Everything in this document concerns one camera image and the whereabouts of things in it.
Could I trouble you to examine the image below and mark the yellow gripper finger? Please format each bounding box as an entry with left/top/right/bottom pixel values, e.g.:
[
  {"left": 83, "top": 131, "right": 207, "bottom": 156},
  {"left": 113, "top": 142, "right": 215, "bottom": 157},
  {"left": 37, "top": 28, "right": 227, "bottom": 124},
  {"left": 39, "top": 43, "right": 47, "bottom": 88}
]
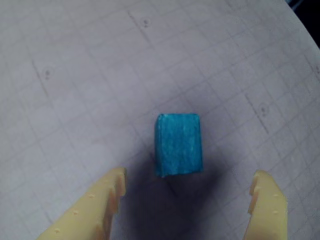
[
  {"left": 36, "top": 166, "right": 127, "bottom": 240},
  {"left": 243, "top": 169, "right": 289, "bottom": 240}
]

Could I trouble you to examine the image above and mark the blue block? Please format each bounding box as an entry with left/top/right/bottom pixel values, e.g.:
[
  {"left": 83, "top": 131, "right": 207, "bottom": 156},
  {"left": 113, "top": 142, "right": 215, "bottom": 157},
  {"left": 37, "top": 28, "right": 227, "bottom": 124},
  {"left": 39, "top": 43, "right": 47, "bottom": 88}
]
[{"left": 154, "top": 112, "right": 204, "bottom": 178}]

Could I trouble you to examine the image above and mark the gift wrap paper sheet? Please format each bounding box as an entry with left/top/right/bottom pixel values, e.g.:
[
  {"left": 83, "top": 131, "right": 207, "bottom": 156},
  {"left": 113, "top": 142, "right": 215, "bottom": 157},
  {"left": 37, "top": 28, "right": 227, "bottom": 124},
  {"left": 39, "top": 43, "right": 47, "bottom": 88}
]
[{"left": 0, "top": 0, "right": 320, "bottom": 240}]

